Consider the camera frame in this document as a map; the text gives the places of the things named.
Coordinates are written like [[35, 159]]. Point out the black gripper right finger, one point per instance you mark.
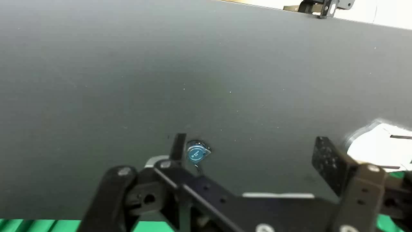
[[358, 194]]

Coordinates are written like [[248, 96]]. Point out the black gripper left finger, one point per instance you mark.
[[112, 194]]

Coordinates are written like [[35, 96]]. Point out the clear acrylic plate with posts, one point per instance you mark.
[[380, 145]]

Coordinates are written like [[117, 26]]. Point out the blue round measuring tape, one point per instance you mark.
[[197, 154]]

